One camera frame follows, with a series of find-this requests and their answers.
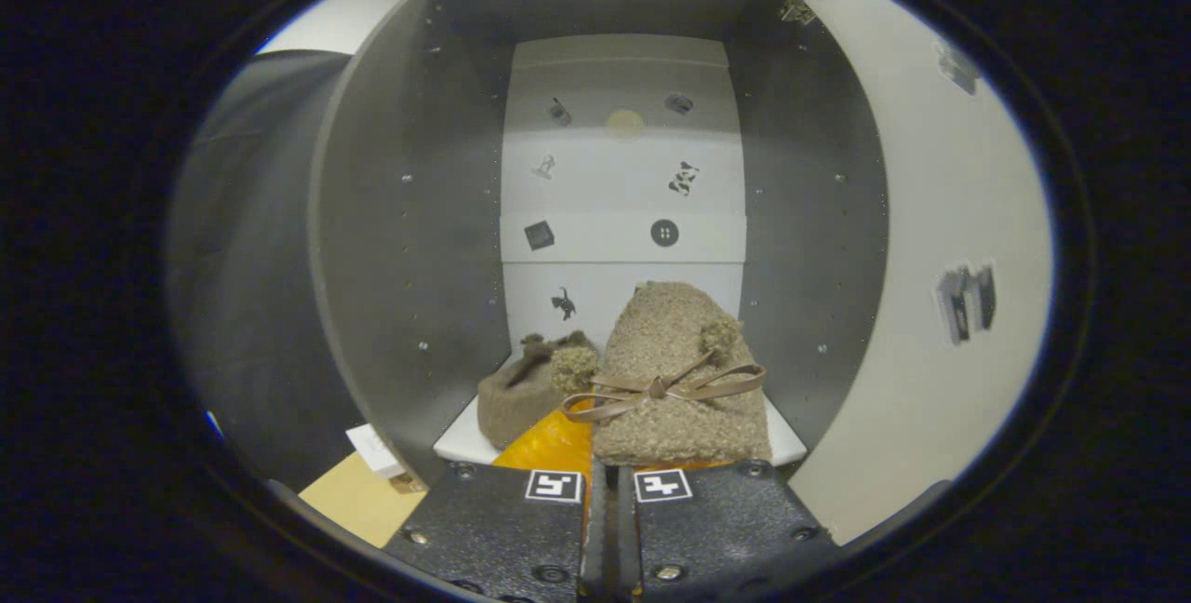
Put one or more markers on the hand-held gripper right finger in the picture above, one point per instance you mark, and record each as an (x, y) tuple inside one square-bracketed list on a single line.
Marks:
[(726, 519)]

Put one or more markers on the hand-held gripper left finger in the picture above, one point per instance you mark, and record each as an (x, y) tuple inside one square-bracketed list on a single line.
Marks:
[(493, 529)]

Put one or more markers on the brown fuzzy shoe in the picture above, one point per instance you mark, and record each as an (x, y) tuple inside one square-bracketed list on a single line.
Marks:
[(516, 398), (670, 342)]

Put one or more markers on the grey shoe cabinet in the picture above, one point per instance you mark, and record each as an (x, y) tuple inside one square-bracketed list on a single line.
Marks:
[(409, 212)]

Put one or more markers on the brown book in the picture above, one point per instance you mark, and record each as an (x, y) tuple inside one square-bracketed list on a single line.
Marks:
[(408, 483)]

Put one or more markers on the white book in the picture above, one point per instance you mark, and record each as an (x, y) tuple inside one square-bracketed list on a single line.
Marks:
[(375, 450)]

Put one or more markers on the black backdrop cloth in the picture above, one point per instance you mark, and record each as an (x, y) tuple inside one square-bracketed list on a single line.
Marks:
[(242, 259)]

